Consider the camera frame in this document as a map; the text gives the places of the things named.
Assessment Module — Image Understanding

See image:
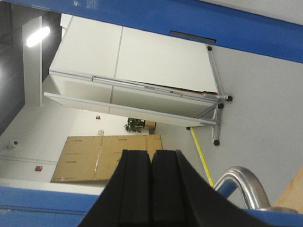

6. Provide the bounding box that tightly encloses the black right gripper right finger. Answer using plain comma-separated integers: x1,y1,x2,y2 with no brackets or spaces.
151,149,251,227

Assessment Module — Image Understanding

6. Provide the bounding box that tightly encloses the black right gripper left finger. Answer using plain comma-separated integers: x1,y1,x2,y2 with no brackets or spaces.
80,150,151,227

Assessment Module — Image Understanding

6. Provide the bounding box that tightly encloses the blue door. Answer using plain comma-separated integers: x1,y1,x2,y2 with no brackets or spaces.
0,0,303,227

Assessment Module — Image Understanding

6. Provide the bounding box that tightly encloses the large cardboard box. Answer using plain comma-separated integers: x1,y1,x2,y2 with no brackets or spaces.
51,134,162,183

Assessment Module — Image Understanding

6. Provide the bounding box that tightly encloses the white partition panel front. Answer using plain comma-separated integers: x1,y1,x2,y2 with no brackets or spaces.
44,92,217,127

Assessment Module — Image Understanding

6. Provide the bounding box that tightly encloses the white partition panel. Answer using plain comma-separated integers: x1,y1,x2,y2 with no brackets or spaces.
44,92,217,127
49,17,217,103

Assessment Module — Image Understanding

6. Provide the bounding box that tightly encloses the green potted plant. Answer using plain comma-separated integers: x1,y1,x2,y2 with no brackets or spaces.
124,118,145,132

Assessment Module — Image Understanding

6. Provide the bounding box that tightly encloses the red fire alarm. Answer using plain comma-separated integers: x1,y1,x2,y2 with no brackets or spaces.
35,166,43,172

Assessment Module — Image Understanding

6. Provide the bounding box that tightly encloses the grey metal partition foot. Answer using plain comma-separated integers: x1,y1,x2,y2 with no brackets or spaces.
196,44,233,147

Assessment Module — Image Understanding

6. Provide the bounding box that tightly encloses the ceiling light strip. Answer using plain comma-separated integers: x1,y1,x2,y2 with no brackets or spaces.
26,26,50,47

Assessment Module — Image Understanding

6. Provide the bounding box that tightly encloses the silver door handle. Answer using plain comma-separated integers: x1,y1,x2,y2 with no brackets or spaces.
214,166,297,213

